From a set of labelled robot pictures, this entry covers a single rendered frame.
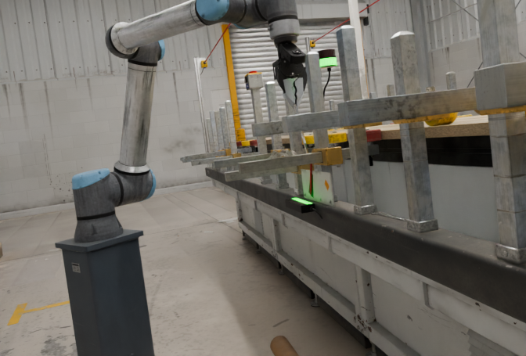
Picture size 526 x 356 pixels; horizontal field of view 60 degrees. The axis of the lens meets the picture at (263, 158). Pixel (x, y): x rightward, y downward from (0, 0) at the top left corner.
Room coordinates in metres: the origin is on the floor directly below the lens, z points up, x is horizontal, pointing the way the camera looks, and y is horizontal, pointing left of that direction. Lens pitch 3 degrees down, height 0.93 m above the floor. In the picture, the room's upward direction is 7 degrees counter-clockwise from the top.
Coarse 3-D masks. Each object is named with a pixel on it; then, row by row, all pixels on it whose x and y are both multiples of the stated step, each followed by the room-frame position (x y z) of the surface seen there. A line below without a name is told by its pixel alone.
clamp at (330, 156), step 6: (312, 150) 1.41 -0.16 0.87; (318, 150) 1.37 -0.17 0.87; (324, 150) 1.32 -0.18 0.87; (330, 150) 1.31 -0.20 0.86; (336, 150) 1.31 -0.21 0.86; (324, 156) 1.32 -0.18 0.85; (330, 156) 1.31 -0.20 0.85; (336, 156) 1.31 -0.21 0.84; (342, 156) 1.32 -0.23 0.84; (324, 162) 1.33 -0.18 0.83; (330, 162) 1.31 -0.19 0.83; (336, 162) 1.31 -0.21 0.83; (342, 162) 1.32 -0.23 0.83
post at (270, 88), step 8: (272, 88) 1.87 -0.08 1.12; (272, 96) 1.87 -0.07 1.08; (272, 104) 1.87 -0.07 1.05; (272, 112) 1.87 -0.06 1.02; (272, 120) 1.87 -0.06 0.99; (272, 136) 1.87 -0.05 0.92; (280, 136) 1.87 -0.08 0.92; (272, 144) 1.89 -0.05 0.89; (280, 144) 1.87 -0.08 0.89; (280, 176) 1.87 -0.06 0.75
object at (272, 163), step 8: (320, 152) 1.34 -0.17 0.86; (344, 152) 1.36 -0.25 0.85; (376, 152) 1.38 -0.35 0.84; (256, 160) 1.31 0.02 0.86; (264, 160) 1.30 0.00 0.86; (272, 160) 1.30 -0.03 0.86; (280, 160) 1.31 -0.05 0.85; (288, 160) 1.32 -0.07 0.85; (296, 160) 1.32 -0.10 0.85; (304, 160) 1.33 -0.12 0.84; (312, 160) 1.33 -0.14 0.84; (320, 160) 1.34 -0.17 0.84; (240, 168) 1.28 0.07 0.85; (248, 168) 1.29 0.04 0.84; (256, 168) 1.29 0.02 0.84; (264, 168) 1.30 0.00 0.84; (272, 168) 1.30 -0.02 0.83
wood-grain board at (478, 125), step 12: (456, 120) 1.45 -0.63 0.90; (468, 120) 1.27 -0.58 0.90; (480, 120) 1.12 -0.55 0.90; (312, 132) 3.76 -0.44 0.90; (384, 132) 1.37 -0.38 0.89; (396, 132) 1.31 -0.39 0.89; (432, 132) 1.14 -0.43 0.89; (444, 132) 1.10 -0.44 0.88; (456, 132) 1.05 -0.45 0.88; (468, 132) 1.01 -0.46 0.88; (480, 132) 0.98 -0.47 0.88
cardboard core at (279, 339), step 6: (276, 336) 1.87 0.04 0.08; (282, 336) 1.87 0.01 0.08; (276, 342) 1.83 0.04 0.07; (282, 342) 1.82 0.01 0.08; (288, 342) 1.83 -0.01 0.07; (276, 348) 1.80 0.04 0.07; (282, 348) 1.77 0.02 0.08; (288, 348) 1.76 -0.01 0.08; (276, 354) 1.78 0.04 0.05; (282, 354) 1.73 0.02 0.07; (288, 354) 1.71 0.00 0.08; (294, 354) 1.70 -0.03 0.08
